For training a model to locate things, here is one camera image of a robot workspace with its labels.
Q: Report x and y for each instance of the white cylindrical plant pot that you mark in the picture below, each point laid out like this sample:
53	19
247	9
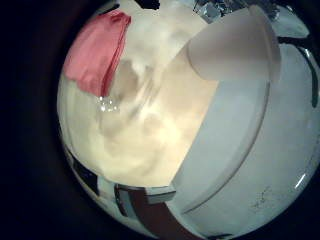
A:
233	46

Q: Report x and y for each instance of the orange t-shirt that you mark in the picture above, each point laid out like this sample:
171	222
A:
95	53

